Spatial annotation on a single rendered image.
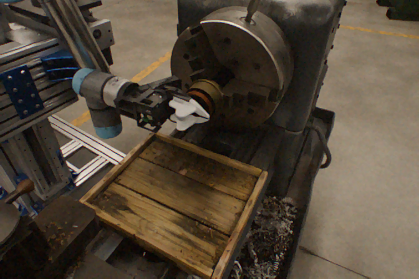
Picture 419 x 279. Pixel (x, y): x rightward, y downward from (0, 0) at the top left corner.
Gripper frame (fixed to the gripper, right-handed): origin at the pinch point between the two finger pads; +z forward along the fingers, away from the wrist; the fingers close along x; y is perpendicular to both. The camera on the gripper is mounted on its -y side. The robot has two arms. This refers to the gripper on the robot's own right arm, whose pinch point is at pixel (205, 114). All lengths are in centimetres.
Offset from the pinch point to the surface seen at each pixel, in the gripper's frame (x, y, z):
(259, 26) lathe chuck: 13.9, -20.1, 3.6
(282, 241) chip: -50, -11, 23
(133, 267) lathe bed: -24.3, 26.3, -3.1
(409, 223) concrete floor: -108, -92, 82
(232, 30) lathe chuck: 13.9, -15.0, -0.9
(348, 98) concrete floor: -109, -212, 37
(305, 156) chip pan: -54, -58, 21
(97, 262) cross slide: -11.1, 32.5, -3.4
